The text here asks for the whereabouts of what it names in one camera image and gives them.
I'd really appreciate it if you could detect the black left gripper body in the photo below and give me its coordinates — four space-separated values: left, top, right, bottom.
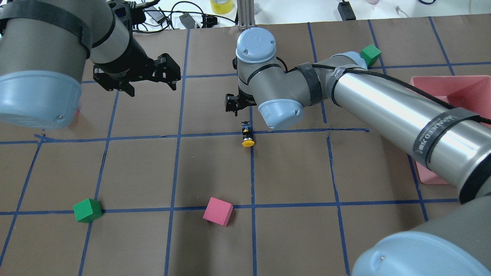
92 37 154 82

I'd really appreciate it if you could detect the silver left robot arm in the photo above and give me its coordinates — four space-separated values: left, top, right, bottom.
0 0 181 129

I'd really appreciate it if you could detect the yellow tape roll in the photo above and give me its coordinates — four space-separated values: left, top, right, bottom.
210 0 234 15

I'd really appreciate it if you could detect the pink cube centre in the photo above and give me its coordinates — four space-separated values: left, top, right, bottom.
202 197 234 227

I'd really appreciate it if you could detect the green cube far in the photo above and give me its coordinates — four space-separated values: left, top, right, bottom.
72 199 103 223

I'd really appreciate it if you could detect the black power adapter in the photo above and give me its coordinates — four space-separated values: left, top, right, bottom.
337 0 356 21

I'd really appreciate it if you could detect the green cube near bin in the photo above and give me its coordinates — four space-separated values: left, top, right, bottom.
359 44 382 67

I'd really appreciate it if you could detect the pink plastic bin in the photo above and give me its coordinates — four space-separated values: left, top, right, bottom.
407 76 491 185

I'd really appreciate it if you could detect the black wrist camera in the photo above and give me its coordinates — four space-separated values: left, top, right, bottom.
107 0 160 33

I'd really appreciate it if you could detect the aluminium frame post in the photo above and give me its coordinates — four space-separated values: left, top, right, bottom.
236 0 256 30

